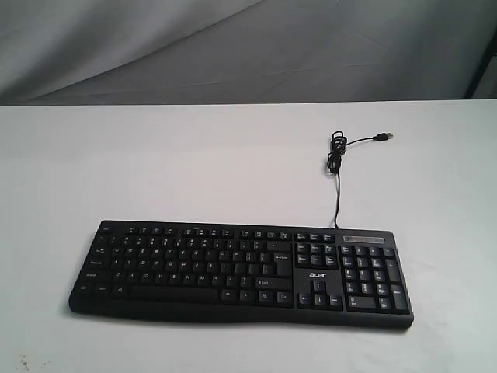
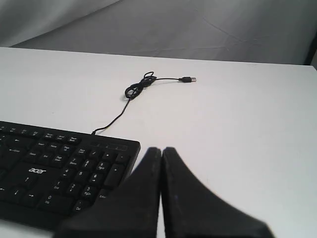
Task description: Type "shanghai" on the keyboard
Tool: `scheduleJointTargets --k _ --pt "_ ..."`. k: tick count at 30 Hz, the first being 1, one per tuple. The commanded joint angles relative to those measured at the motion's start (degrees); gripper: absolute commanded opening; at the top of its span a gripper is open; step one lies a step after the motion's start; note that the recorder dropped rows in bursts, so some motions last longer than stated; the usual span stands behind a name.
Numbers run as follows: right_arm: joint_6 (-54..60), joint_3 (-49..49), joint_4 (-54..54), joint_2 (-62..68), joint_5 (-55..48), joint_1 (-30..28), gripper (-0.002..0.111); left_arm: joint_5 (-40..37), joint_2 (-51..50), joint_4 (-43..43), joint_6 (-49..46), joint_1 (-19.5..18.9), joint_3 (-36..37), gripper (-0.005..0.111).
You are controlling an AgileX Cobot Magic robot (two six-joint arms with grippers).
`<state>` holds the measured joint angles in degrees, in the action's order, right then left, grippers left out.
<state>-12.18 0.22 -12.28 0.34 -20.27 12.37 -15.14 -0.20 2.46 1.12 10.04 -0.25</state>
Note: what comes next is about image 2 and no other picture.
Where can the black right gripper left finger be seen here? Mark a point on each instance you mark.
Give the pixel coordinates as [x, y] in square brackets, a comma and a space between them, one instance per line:
[130, 211]

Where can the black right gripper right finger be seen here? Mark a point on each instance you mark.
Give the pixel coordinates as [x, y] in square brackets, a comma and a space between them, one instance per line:
[191, 210]

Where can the black acer keyboard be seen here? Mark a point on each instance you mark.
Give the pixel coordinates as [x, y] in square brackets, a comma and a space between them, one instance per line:
[48, 175]

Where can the grey fabric backdrop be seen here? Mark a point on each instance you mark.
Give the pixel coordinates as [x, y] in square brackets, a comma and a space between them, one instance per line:
[270, 31]

